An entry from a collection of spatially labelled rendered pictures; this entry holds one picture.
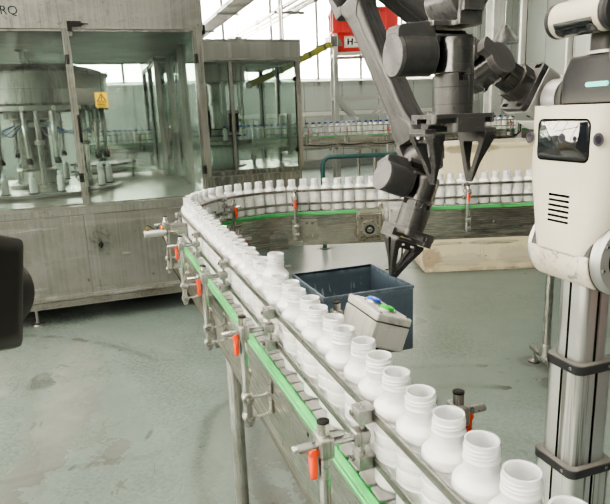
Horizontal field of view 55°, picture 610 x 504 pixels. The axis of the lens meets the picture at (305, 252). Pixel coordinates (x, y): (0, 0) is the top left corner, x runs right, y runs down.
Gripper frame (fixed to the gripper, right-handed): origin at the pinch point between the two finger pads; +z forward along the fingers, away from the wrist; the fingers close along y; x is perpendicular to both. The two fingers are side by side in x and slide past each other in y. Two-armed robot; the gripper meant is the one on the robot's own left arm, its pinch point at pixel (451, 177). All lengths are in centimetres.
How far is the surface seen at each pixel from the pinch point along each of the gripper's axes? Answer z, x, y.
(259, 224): 43, 214, 27
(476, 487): 27.9, -30.9, -16.5
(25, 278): -3, -47, -53
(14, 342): -1, -50, -53
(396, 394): 26.0, -12.8, -15.9
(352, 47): -99, 668, 284
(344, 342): 25.2, 4.8, -15.7
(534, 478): 25.1, -35.1, -13.1
